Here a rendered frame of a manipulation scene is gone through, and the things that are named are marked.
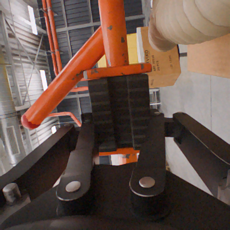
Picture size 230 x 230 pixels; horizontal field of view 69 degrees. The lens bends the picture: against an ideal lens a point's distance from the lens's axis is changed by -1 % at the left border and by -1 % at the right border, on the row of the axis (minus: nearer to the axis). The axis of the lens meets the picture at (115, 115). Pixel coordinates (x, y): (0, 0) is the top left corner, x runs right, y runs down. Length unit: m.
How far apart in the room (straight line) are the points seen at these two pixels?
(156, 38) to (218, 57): 0.10
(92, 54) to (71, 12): 11.64
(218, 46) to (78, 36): 11.17
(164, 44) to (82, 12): 11.48
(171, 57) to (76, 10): 10.16
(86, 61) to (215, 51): 0.18
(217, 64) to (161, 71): 1.63
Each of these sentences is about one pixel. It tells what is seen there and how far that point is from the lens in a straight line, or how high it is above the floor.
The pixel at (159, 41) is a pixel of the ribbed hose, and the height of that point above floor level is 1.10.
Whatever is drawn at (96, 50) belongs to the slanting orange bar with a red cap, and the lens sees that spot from 0.18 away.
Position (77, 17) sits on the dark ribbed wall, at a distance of 11.66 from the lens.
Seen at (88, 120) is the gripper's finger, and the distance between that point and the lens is 0.16.
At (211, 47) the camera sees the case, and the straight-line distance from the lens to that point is 0.30.
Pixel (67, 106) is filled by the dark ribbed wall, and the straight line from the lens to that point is 11.47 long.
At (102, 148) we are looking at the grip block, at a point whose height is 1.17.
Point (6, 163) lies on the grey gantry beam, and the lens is 3.05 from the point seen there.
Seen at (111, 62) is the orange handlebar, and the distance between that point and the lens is 0.16.
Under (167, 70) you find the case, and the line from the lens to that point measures 1.91.
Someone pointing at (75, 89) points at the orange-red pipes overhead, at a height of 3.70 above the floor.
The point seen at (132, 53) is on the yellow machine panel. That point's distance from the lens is 7.43.
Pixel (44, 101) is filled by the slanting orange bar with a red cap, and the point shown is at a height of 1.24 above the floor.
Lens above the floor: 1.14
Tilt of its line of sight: 7 degrees up
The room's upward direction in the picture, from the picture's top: 96 degrees counter-clockwise
